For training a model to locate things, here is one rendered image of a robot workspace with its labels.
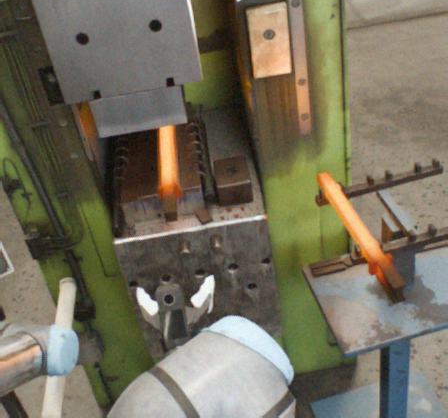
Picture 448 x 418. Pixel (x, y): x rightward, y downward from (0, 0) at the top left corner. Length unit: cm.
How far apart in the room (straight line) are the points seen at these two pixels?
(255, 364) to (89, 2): 81
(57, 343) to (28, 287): 195
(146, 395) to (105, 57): 79
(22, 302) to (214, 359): 217
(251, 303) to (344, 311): 28
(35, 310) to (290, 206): 141
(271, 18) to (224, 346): 88
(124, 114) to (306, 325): 104
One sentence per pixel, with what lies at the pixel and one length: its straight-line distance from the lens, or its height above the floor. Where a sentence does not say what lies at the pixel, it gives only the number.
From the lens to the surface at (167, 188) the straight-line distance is 152.
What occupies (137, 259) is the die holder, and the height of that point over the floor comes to 85.
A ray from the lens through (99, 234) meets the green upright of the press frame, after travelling 181.
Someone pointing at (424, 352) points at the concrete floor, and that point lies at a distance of 242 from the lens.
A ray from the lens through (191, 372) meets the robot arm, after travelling 77.
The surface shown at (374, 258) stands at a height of 98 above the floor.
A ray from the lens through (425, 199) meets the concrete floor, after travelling 302.
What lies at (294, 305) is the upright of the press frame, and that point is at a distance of 207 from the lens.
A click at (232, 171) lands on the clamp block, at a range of 159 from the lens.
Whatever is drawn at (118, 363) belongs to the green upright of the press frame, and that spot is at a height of 23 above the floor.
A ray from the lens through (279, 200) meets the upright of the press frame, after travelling 177.
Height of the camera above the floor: 190
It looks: 37 degrees down
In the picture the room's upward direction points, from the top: 10 degrees counter-clockwise
